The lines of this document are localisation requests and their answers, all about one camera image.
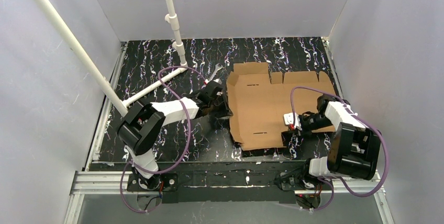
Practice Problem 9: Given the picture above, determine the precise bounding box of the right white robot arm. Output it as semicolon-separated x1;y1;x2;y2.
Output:
273;94;381;191

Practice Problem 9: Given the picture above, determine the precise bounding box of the silver wrench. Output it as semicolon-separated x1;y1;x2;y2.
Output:
204;63;224;84

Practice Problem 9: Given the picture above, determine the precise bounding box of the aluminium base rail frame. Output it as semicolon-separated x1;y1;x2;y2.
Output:
65;37;392;223

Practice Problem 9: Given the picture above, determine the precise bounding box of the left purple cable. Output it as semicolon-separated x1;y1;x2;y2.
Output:
119;66;209;214

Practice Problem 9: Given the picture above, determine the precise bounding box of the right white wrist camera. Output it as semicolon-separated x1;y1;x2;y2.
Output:
283;113;301;130

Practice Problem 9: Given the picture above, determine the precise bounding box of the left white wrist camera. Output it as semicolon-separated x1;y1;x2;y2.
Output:
203;79;223;89

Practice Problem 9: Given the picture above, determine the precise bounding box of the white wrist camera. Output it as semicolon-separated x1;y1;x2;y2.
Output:
283;113;301;130
203;79;223;89

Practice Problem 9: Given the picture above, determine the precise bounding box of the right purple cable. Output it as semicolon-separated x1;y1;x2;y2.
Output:
290;86;390;212

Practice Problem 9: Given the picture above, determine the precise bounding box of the brown cardboard box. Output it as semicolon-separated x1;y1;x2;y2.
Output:
226;62;335;151

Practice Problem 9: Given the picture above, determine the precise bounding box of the white pvc pipe frame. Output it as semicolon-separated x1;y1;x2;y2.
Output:
14;0;188;117

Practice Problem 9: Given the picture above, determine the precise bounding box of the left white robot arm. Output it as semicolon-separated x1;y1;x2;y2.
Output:
113;79;228;191

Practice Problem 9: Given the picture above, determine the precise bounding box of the purple cable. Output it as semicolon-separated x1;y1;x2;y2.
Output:
119;66;209;214
290;86;390;212

